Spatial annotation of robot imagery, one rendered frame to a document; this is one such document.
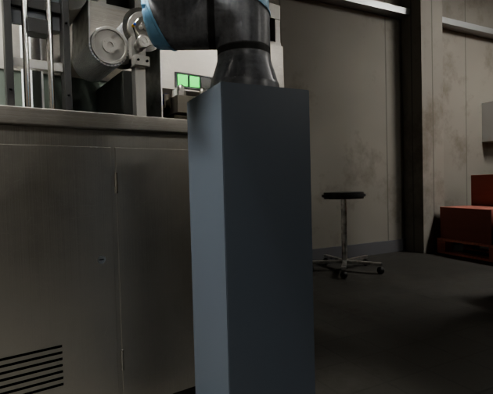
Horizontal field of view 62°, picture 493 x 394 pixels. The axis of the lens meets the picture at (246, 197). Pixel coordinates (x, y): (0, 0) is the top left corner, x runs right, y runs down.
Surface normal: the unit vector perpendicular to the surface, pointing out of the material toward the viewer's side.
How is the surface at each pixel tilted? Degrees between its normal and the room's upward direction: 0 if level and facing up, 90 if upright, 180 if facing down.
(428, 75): 90
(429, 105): 90
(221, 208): 90
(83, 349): 90
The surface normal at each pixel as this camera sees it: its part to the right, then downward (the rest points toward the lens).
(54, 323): 0.57, 0.01
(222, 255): -0.89, 0.04
